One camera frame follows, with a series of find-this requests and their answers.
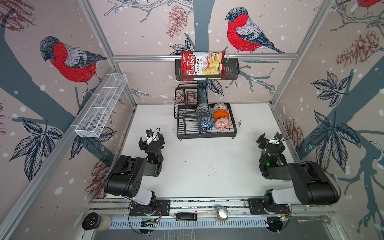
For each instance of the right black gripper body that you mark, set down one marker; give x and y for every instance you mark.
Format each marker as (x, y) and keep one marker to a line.
(261, 158)

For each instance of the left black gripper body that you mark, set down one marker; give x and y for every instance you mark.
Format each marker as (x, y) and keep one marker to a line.
(160, 161)

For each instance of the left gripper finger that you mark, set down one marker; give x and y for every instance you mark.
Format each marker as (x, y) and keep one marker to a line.
(160, 139)
(142, 144)

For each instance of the black wire dish rack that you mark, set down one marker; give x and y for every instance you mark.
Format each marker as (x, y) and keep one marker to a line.
(187, 98)

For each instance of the red white patterned bowl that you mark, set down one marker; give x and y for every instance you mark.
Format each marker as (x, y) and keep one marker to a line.
(223, 124)

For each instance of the orange plastic bowl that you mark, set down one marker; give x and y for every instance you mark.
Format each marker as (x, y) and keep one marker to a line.
(220, 114)

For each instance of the dark blue patterned bowl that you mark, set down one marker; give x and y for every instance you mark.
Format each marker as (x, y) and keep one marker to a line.
(205, 124)

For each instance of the grey green patterned bowl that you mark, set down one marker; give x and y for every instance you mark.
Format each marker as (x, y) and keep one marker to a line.
(203, 109)

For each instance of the white brown patterned bowl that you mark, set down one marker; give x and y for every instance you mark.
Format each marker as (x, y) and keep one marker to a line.
(220, 106)

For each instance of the blue white rimmed bowl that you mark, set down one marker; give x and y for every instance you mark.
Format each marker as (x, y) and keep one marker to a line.
(205, 117)

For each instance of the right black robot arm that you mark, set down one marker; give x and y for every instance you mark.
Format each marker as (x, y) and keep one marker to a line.
(311, 186)

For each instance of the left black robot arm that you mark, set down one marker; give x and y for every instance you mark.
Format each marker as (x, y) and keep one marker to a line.
(125, 178)

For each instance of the small black box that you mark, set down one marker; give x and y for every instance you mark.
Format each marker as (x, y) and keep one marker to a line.
(185, 216)

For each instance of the silver round button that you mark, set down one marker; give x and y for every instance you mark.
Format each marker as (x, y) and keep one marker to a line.
(222, 213)

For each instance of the red cassava chips bag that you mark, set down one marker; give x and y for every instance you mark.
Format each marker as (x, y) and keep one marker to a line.
(202, 63)

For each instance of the metal spoon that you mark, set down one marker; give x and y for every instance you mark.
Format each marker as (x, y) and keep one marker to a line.
(323, 218)

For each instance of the black round knob device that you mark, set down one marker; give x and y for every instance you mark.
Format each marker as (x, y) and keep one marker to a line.
(94, 221)

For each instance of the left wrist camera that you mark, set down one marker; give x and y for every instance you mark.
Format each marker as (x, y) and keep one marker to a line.
(150, 136)

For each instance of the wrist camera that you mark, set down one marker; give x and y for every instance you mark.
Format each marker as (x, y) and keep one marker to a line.
(150, 136)
(277, 138)

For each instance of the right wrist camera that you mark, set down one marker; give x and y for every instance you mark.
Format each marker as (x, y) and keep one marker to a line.
(277, 138)

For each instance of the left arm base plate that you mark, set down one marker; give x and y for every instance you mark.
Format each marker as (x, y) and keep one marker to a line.
(163, 207)

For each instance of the white wire wall basket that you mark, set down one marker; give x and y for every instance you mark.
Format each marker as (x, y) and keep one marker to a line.
(99, 112)

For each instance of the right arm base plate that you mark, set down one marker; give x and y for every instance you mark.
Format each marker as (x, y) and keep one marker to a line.
(260, 206)

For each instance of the black wall shelf basket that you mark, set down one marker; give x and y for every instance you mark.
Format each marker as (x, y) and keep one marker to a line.
(230, 66)

